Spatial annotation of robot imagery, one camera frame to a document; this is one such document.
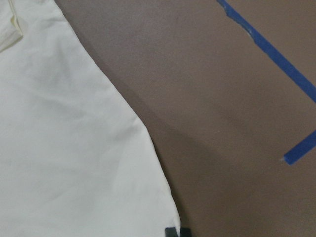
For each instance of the cream long sleeve printed shirt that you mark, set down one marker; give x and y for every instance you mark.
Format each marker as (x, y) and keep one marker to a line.
(75, 159)

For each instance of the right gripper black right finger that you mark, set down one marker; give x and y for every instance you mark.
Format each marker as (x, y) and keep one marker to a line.
(185, 232)

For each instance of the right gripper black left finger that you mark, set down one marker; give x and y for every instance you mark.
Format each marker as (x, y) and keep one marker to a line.
(171, 232)

